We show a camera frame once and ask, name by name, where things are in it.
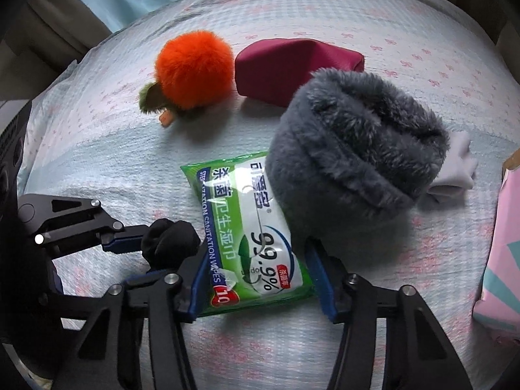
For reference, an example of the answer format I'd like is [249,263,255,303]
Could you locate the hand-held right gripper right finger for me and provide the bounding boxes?
[304,237,474,390]

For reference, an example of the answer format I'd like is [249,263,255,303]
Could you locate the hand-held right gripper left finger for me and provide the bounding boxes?
[71,246,210,390]

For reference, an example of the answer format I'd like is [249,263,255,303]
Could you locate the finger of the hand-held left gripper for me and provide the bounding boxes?
[18,194,152,259]
[45,269,167,322]

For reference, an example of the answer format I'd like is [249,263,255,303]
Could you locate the black sock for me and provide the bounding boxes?
[141,218,202,271]

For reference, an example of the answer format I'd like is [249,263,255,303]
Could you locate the green wet wipes packet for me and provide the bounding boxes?
[180,151,316,317]

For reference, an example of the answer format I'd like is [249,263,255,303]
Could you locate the white soft cloth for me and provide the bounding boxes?
[424,130,479,204]

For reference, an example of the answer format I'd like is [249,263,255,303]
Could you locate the maroon soft pouch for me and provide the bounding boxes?
[234,38,365,109]

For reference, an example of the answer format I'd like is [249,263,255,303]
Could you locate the light floral bed blanket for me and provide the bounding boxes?
[18,0,520,390]

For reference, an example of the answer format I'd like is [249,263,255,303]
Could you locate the grey fluffy plush hat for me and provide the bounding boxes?
[266,67,451,249]

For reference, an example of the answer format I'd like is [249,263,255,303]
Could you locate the pink striped box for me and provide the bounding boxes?
[472,168,520,343]

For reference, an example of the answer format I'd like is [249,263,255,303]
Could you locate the orange fluffy pom-pom toy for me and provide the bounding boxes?
[138,32,235,128]

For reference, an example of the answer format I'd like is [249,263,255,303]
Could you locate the beige curtain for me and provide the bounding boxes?
[0,0,119,74]

